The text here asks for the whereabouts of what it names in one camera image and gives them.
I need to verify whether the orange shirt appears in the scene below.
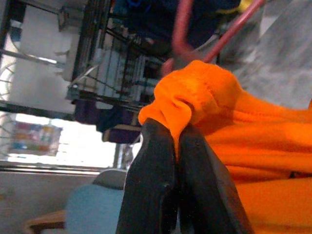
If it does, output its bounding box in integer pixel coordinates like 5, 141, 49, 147
138, 60, 312, 234

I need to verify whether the yellow garment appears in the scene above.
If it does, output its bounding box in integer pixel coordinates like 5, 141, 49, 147
218, 0, 253, 14

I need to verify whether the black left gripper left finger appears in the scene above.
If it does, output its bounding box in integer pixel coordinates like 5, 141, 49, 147
116, 118, 180, 234

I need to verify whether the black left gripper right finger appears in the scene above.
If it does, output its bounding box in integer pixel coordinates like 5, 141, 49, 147
179, 124, 254, 234

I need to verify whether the pink plastic clothes hanger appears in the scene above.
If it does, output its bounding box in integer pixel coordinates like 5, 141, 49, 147
160, 0, 266, 76

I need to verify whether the brown wooden plank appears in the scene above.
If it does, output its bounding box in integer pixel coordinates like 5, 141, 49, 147
24, 211, 66, 234

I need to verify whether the black metal clothes rack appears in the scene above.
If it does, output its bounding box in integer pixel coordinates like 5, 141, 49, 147
65, 0, 171, 108

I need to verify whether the light blue chair back cover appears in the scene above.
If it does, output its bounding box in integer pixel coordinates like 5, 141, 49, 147
65, 184, 125, 234

